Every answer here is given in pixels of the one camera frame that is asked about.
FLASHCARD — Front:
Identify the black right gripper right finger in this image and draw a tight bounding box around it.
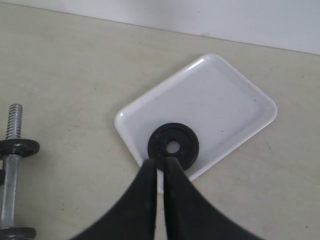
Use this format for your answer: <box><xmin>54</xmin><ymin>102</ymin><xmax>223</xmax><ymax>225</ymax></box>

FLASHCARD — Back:
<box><xmin>163</xmin><ymin>157</ymin><xmax>260</xmax><ymax>240</ymax></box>

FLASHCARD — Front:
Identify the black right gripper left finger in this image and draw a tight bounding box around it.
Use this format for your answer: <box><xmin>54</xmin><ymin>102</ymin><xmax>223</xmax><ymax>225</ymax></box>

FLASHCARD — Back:
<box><xmin>73</xmin><ymin>159</ymin><xmax>157</xmax><ymax>240</ymax></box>

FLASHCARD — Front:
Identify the black weight plate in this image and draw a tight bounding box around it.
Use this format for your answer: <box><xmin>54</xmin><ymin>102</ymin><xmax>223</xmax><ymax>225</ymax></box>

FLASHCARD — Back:
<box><xmin>147</xmin><ymin>122</ymin><xmax>200</xmax><ymax>171</ymax></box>
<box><xmin>0</xmin><ymin>139</ymin><xmax>40</xmax><ymax>159</ymax></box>
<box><xmin>0</xmin><ymin>227</ymin><xmax>37</xmax><ymax>240</ymax></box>

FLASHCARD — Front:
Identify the chrome threaded dumbbell bar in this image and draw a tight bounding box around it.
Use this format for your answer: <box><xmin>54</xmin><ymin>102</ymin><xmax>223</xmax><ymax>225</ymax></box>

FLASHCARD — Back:
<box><xmin>0</xmin><ymin>103</ymin><xmax>23</xmax><ymax>229</ymax></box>

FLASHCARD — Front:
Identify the white rectangular plastic tray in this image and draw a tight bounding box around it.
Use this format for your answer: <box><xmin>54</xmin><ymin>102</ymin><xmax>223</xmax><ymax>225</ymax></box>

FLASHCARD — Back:
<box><xmin>114</xmin><ymin>54</ymin><xmax>278</xmax><ymax>180</ymax></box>

